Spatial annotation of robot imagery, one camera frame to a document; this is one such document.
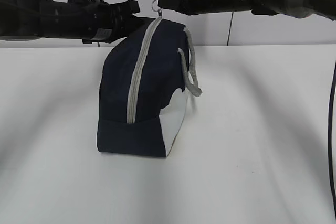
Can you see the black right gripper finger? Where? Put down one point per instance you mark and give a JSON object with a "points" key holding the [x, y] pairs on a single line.
{"points": [[165, 4]]}

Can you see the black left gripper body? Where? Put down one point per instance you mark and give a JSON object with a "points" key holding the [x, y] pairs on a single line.
{"points": [[95, 22]]}

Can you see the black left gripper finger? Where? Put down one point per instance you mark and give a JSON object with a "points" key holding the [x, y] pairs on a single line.
{"points": [[133, 23]]}

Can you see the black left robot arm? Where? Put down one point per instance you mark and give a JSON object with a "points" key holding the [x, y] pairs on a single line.
{"points": [[20, 19]]}

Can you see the navy insulated lunch bag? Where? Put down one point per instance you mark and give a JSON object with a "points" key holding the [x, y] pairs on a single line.
{"points": [[146, 81]]}

